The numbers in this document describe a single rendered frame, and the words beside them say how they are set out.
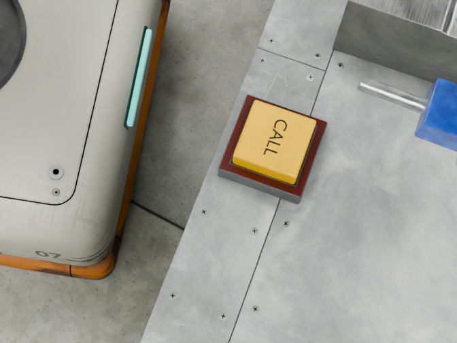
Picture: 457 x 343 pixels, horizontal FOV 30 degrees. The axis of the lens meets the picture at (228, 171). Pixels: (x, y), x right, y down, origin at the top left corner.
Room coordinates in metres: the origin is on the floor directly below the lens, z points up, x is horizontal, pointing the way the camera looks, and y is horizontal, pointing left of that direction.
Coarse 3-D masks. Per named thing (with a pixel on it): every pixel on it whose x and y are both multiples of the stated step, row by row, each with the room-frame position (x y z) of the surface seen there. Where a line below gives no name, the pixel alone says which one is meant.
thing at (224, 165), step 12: (252, 96) 0.35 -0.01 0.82; (240, 120) 0.32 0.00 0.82; (240, 132) 0.31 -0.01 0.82; (228, 144) 0.30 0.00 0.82; (312, 144) 0.31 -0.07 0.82; (228, 156) 0.28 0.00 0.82; (312, 156) 0.30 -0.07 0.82; (228, 168) 0.27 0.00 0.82; (240, 168) 0.27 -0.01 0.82; (264, 180) 0.27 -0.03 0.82; (276, 180) 0.27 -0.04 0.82; (300, 180) 0.27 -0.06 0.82; (288, 192) 0.26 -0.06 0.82; (300, 192) 0.26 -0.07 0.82
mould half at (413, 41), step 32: (352, 0) 0.42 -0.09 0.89; (384, 0) 0.42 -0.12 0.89; (416, 0) 0.43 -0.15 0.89; (448, 0) 0.43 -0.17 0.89; (352, 32) 0.42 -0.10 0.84; (384, 32) 0.41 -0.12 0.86; (416, 32) 0.40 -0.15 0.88; (448, 32) 0.40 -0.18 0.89; (384, 64) 0.41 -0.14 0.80; (416, 64) 0.40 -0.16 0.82; (448, 64) 0.40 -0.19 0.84
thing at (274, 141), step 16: (256, 112) 0.32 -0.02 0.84; (272, 112) 0.33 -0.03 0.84; (288, 112) 0.33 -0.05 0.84; (256, 128) 0.31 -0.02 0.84; (272, 128) 0.31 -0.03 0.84; (288, 128) 0.31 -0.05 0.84; (304, 128) 0.31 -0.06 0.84; (240, 144) 0.29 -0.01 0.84; (256, 144) 0.29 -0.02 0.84; (272, 144) 0.29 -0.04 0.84; (288, 144) 0.30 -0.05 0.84; (304, 144) 0.30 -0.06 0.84; (240, 160) 0.28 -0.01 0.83; (256, 160) 0.28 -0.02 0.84; (272, 160) 0.28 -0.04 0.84; (288, 160) 0.28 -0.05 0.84; (272, 176) 0.27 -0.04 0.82; (288, 176) 0.27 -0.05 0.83
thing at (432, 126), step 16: (368, 80) 0.32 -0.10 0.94; (384, 96) 0.31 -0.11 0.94; (400, 96) 0.31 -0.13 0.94; (416, 96) 0.31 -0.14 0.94; (432, 96) 0.31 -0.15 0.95; (448, 96) 0.31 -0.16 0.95; (432, 112) 0.29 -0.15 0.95; (448, 112) 0.29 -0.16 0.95; (416, 128) 0.29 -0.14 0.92; (432, 128) 0.28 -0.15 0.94; (448, 128) 0.28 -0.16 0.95; (448, 144) 0.28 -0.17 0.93
